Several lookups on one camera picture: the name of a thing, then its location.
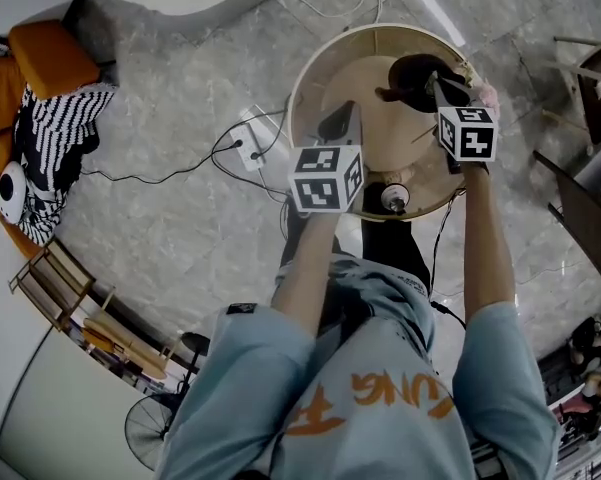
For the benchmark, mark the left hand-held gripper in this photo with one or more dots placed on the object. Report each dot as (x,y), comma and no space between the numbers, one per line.
(316,183)

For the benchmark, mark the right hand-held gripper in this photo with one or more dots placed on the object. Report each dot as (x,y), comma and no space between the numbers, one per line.
(472,135)

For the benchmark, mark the small pale tea bag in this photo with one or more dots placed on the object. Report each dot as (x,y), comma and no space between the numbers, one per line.
(467,74)

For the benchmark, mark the person's left forearm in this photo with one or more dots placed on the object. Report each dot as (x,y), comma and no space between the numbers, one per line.
(312,248)

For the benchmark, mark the person's right forearm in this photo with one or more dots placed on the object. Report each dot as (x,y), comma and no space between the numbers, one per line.
(487,238)

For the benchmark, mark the pink fluffy flowers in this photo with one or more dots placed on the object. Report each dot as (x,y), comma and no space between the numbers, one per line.
(491,99)

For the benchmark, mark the round wooden side table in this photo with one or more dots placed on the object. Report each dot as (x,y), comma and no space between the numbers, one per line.
(380,133)

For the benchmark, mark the white power strip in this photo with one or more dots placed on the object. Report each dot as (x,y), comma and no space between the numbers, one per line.
(248,147)

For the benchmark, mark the light bulb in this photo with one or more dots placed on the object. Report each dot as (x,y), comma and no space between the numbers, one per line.
(395,197)

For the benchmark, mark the black trousers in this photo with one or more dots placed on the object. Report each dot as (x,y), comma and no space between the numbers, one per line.
(385,243)

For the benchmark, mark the dark wooden chair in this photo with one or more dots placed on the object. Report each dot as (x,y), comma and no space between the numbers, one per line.
(587,208)

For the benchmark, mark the light blue printed shirt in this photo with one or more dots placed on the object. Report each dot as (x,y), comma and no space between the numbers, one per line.
(360,393)

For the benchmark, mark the wooden rack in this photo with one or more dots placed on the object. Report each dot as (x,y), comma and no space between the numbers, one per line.
(52,283)

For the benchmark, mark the orange cushion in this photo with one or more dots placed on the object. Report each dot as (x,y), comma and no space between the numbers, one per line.
(52,58)

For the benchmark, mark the black standing fan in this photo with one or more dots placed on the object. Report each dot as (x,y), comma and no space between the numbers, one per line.
(147,428)

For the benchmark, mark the white round device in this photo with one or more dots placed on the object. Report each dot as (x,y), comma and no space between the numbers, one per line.
(11,193)

